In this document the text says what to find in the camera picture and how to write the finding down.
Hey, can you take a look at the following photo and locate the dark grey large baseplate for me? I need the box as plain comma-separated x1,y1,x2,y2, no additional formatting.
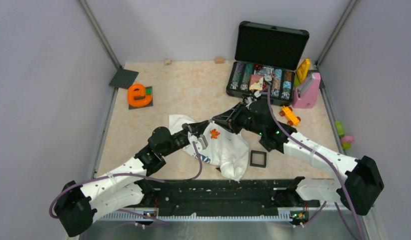
109,68,139,90

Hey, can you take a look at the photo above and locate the wooden block right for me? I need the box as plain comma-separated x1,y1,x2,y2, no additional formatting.
214,56,226,64

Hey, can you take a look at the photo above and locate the green pink toy outside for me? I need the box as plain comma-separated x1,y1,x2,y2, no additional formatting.
334,120,355,150

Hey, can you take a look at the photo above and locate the white garment with blue print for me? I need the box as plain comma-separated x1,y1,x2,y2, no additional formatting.
182,120,250,182

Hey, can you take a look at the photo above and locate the black poker chip case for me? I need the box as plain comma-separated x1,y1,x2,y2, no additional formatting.
225,21,310,106

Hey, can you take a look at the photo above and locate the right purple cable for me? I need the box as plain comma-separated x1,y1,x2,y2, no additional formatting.
265,84,367,240

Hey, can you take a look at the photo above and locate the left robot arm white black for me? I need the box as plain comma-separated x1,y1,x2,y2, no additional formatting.
49,120,210,237

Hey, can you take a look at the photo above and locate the orange letter e toy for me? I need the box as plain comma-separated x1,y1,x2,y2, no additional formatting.
127,83,153,108

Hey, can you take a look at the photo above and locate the black square frame near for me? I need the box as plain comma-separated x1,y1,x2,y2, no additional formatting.
249,150,267,168

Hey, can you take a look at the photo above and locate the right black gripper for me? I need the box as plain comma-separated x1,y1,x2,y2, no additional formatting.
212,102,264,136

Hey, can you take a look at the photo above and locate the purple cable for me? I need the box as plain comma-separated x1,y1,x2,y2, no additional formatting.
265,84,367,240
48,140,204,229

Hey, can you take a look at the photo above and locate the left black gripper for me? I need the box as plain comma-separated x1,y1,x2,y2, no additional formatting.
161,120,209,157

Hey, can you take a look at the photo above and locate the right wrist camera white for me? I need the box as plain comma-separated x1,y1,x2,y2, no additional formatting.
246,90,262,105

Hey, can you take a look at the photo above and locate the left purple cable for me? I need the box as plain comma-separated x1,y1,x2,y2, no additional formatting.
48,140,204,229

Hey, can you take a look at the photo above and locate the orange yellow toy car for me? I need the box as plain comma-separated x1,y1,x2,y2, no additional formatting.
279,106,301,126

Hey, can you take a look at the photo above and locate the orange leaf brooch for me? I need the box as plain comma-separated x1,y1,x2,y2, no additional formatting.
209,128,221,139

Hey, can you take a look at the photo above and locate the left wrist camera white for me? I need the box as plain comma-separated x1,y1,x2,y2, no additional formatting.
191,134,208,151

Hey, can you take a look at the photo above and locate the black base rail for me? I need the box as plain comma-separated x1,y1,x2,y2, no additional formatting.
124,177,323,217

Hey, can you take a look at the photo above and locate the yellow toy block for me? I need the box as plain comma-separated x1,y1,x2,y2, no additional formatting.
296,58,311,84

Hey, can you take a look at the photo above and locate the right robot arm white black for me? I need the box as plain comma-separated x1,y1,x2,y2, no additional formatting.
212,100,385,216

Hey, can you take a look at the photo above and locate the dark grey small baseplate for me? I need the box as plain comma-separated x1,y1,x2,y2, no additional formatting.
128,86,154,111

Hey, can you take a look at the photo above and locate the pink box device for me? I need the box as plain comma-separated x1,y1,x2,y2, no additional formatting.
292,72,321,109

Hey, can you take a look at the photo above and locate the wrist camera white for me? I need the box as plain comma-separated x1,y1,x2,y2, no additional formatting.
246,90,262,105
191,134,208,151

